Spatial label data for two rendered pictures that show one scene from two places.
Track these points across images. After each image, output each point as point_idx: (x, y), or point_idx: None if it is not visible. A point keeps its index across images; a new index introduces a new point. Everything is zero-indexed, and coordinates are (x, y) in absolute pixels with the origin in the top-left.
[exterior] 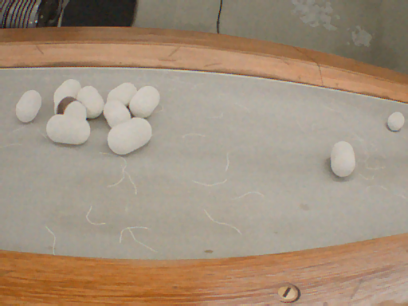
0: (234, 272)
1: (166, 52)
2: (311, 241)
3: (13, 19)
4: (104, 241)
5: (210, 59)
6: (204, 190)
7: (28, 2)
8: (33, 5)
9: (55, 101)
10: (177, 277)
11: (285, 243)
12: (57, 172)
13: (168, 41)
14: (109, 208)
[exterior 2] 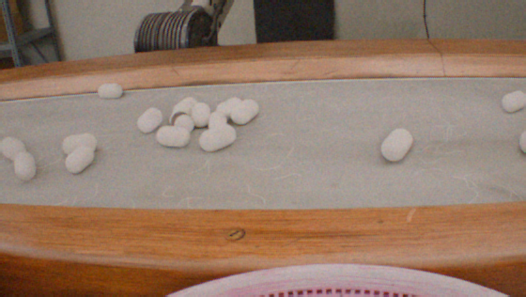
0: (210, 217)
1: (287, 66)
2: None
3: (164, 39)
4: (166, 207)
5: (328, 68)
6: (257, 173)
7: (177, 22)
8: (182, 24)
9: None
10: (173, 218)
11: None
12: (157, 165)
13: (291, 55)
14: (182, 186)
